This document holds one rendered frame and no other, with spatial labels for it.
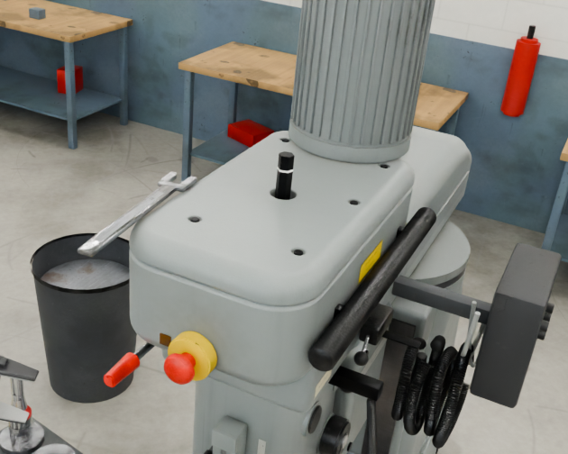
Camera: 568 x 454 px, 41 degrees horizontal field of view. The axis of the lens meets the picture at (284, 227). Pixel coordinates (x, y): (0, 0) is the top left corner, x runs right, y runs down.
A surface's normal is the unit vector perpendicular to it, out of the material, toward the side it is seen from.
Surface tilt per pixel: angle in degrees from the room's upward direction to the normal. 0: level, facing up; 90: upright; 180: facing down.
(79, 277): 0
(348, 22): 90
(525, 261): 0
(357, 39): 90
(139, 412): 0
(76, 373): 94
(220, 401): 90
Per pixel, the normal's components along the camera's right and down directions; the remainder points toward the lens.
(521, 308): -0.43, 0.39
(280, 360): 0.24, 0.47
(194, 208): 0.09, -0.88
